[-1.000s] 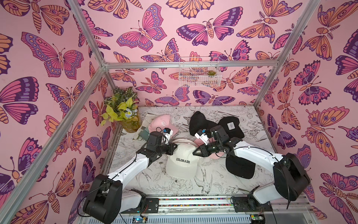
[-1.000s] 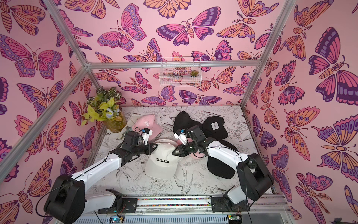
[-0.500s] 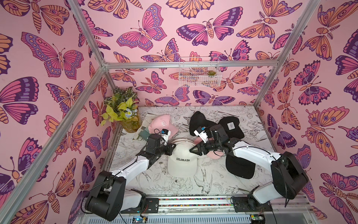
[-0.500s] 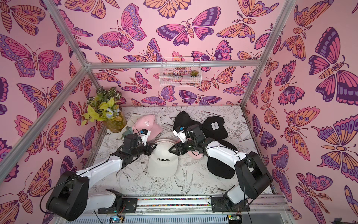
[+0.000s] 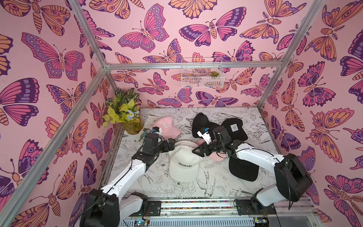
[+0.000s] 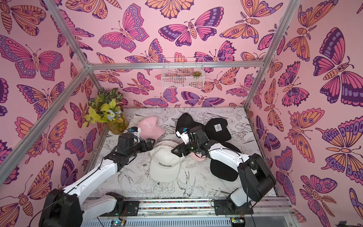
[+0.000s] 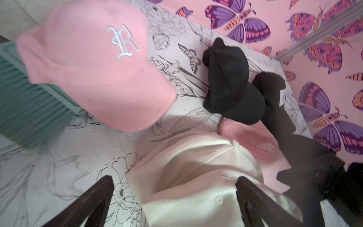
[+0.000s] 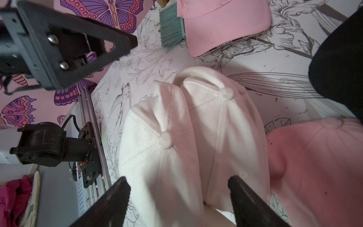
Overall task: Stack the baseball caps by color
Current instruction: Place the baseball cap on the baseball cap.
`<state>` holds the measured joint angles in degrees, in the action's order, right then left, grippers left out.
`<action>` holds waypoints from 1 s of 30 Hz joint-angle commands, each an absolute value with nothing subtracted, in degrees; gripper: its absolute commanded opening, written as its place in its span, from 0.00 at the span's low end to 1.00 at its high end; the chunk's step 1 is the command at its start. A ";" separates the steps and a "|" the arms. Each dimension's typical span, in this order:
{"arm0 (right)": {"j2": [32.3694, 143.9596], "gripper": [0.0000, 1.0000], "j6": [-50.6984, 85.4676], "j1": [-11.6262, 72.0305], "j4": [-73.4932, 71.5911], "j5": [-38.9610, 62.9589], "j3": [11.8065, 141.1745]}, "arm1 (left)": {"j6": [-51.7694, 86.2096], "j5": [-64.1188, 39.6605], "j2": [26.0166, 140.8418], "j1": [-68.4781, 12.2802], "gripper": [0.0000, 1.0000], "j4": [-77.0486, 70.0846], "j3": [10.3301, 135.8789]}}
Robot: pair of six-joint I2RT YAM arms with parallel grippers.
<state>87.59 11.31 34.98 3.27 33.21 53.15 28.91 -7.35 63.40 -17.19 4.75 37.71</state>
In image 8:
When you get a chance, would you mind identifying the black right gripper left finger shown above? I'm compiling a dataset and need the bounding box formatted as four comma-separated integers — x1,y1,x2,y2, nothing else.
70,176,131,227

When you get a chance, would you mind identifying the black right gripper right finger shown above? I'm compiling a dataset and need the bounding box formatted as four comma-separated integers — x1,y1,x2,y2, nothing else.
228,176,289,227

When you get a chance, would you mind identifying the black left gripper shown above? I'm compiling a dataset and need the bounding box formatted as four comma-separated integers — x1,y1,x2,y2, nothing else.
1,1,138,90

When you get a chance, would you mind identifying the white Colorado cap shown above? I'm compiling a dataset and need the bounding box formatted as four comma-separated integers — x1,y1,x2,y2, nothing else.
119,81,204,227

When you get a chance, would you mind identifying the pink cap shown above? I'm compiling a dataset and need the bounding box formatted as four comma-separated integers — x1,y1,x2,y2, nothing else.
177,0,271,57
267,118,363,227

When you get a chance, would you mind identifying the plain black cap back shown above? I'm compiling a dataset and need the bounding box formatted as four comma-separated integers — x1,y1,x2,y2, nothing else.
308,9,363,121

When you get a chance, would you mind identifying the magenta cloth outside cell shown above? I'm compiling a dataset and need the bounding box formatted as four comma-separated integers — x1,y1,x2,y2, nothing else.
1,175,33,227

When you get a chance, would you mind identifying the teal bristle brush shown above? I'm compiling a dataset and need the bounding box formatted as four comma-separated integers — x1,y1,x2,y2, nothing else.
159,3,186,50

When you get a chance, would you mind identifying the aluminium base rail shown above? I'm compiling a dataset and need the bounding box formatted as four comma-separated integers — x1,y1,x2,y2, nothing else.
60,87,112,216

